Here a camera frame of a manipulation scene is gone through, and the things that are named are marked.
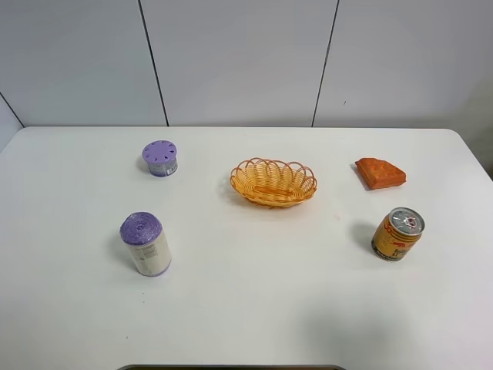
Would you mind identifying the orange waffle bread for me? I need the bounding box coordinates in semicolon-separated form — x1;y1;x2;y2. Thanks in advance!
355;158;407;190

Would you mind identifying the orange woven basket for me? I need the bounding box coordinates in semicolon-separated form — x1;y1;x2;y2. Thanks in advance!
230;157;317;208

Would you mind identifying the purple air freshener container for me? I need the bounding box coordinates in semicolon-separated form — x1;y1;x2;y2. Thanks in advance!
142;140;178;177

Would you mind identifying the purple garbage bag roll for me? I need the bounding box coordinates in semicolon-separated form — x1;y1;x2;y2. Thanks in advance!
119;212;172;278

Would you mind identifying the gold energy drink can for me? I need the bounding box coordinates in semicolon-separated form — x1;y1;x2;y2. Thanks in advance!
371;207;425;261

